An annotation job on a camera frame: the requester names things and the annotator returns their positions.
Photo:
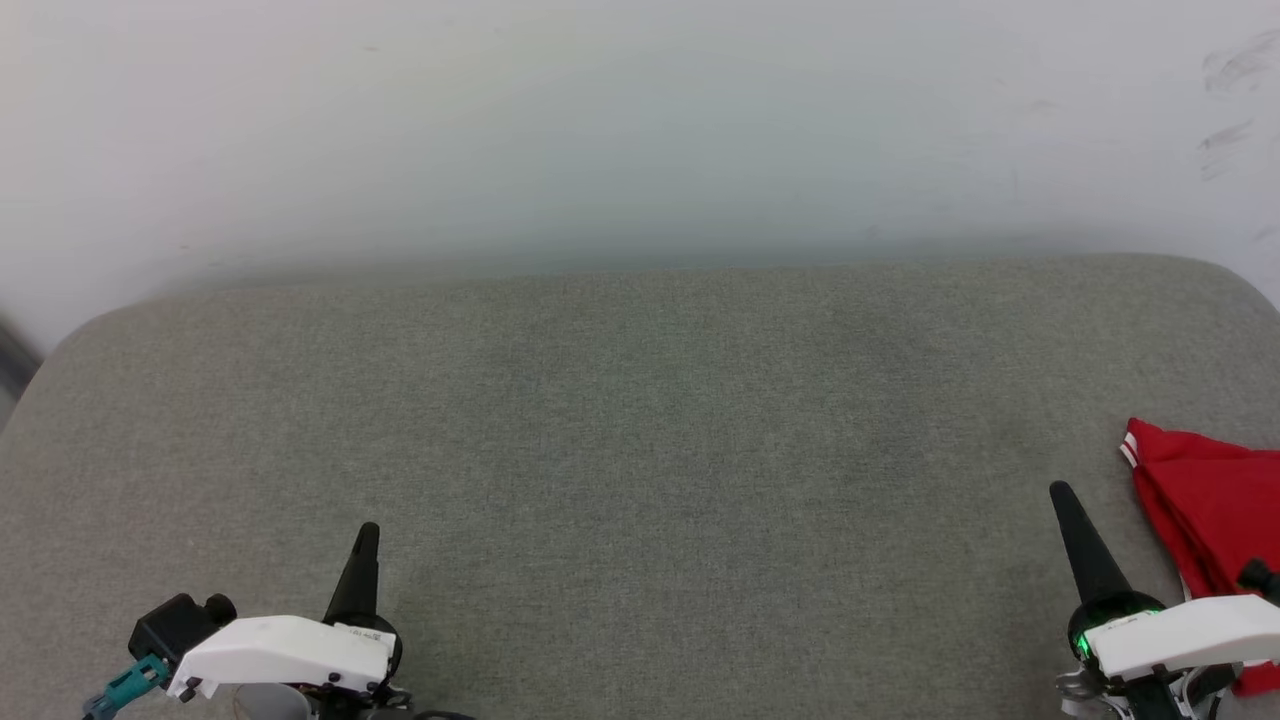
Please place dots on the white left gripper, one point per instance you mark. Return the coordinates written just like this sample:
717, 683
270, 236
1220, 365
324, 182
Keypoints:
280, 648

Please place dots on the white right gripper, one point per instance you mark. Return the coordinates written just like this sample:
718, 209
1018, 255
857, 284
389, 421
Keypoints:
1190, 635

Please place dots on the red garment with white trim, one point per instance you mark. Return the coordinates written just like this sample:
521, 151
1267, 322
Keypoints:
1215, 500

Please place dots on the grey fabric sofa seat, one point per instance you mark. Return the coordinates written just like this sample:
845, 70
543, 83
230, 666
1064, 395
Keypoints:
640, 450

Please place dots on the dark grey skirting strip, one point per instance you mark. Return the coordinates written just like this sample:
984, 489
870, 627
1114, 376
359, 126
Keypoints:
12, 360

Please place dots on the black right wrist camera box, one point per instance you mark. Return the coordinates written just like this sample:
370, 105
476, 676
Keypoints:
1262, 580

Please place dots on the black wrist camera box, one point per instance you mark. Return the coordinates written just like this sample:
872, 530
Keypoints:
1262, 580
175, 625

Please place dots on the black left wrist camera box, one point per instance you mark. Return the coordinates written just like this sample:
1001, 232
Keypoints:
175, 625

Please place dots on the teal left camera connector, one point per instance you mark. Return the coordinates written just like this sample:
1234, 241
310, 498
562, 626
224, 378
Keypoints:
125, 688

